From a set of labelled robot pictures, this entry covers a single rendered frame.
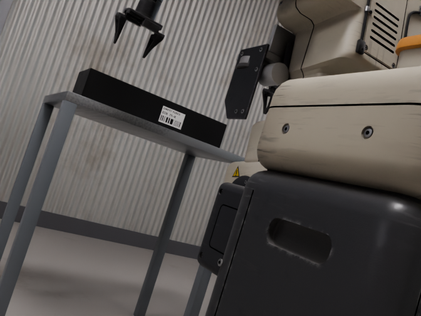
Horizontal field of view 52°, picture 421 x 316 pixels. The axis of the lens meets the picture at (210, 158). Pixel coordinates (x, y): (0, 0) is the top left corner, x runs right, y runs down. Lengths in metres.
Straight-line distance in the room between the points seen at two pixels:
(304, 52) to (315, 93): 0.39
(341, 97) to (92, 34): 3.18
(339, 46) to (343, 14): 0.07
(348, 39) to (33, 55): 2.85
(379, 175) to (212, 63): 3.63
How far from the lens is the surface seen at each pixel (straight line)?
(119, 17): 1.21
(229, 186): 0.70
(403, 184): 0.41
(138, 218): 3.76
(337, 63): 0.82
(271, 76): 0.87
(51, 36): 3.49
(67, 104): 1.39
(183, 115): 1.65
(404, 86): 0.43
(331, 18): 0.87
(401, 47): 0.68
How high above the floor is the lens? 0.64
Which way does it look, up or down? 4 degrees up
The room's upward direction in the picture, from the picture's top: 18 degrees clockwise
